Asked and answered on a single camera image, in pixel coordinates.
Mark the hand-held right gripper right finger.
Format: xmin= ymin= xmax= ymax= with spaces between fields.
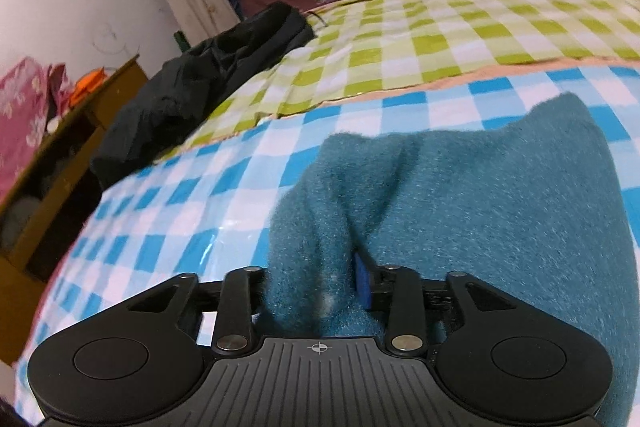
xmin=354 ymin=252 xmax=518 ymax=353

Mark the blue checked bed sheet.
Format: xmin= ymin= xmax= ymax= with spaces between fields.
xmin=15 ymin=67 xmax=640 ymax=418

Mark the teal fleece garment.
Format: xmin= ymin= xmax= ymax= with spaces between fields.
xmin=260 ymin=93 xmax=640 ymax=427

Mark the green checked bed sheet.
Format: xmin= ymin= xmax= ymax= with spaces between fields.
xmin=155 ymin=0 xmax=640 ymax=162

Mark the wooden cabinet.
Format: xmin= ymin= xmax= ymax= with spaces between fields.
xmin=0 ymin=54 xmax=151 ymax=365

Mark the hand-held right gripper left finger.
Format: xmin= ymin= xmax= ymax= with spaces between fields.
xmin=127 ymin=266 xmax=266 ymax=354

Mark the orange packet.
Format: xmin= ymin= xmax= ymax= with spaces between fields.
xmin=67 ymin=68 xmax=109 ymax=108

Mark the grey cloth bundle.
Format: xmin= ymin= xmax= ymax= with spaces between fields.
xmin=0 ymin=194 xmax=43 ymax=253

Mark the black clothes pile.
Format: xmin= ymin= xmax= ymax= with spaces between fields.
xmin=90 ymin=3 xmax=317 ymax=190

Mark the pink floral cloth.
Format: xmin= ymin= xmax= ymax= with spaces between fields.
xmin=0 ymin=59 xmax=73 ymax=202

